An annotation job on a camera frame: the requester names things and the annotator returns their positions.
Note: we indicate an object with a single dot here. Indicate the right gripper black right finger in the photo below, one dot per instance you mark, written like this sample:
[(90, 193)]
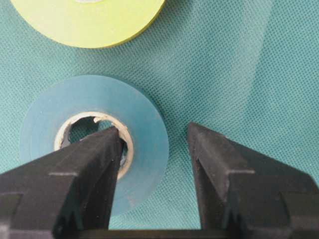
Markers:
[(239, 189)]

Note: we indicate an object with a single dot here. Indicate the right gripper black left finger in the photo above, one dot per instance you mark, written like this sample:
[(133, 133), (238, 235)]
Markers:
[(69, 190)]

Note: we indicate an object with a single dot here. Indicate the green tape roll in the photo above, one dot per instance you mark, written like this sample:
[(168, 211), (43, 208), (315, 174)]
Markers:
[(81, 105)]

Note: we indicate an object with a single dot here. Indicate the yellow tape roll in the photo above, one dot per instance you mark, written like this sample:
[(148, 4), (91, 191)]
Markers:
[(89, 23)]

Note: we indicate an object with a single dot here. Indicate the green table cloth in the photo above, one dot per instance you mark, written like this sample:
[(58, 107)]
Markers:
[(248, 69)]

